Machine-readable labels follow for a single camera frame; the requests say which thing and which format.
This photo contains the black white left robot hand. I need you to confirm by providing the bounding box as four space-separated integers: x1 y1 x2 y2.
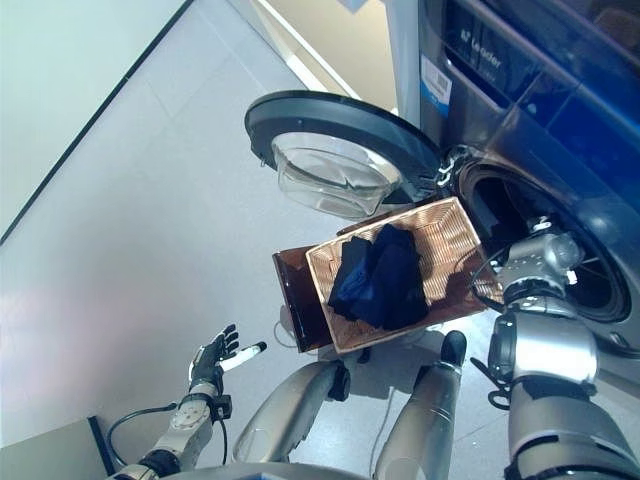
188 323 269 390

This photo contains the silver right robot leg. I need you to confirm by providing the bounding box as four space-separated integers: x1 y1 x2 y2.
373 329 469 480

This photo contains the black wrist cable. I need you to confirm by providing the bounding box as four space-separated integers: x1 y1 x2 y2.
448 243 507 312
106 402 229 467

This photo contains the grey robot torso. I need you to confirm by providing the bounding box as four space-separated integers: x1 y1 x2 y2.
164 462 451 480

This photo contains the blue white barcode sticker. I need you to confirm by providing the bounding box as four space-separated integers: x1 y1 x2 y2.
420 53 454 107

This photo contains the white floor cable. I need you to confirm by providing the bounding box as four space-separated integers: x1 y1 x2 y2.
272 318 302 350
376 383 397 452

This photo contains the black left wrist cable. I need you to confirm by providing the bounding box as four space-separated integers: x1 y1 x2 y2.
106 402 229 467

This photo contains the black garment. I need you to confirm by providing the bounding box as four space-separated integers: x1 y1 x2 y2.
367 223 430 332

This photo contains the brown wicker laundry basket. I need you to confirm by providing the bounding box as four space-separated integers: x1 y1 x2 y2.
304 196 505 356

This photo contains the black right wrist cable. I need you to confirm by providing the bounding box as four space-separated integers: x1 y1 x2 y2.
448 243 507 312

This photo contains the black tie cord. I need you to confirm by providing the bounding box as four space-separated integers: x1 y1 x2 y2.
469 356 512 409

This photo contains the grey front-load washing machine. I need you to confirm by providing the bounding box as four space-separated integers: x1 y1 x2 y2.
417 0 640 364

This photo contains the round glass washing machine door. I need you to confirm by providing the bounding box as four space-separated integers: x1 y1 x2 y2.
243 89 451 219

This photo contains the grey box with black edge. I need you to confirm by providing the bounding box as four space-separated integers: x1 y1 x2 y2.
0 415 122 480

